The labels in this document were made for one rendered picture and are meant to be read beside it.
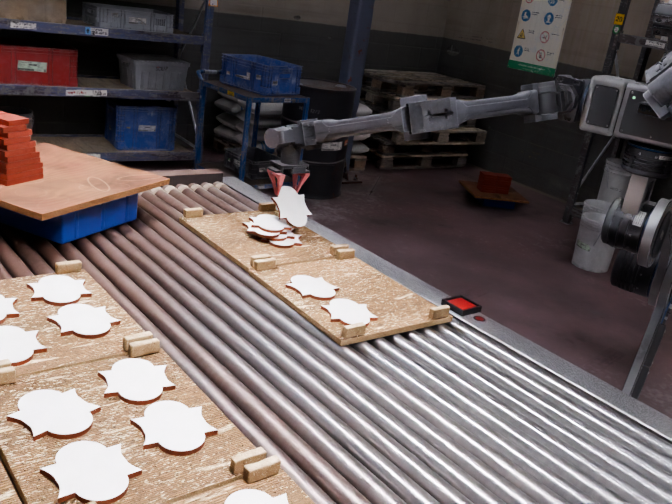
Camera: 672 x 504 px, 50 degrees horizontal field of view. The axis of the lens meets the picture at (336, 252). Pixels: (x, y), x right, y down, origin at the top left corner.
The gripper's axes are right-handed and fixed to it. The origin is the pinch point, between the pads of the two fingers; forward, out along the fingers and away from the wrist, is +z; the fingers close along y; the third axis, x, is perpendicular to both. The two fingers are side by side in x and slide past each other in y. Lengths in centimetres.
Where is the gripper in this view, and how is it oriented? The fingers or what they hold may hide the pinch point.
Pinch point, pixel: (286, 191)
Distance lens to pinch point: 217.3
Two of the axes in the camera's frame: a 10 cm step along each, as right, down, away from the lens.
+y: 7.6, -1.2, 6.4
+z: -1.4, 9.3, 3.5
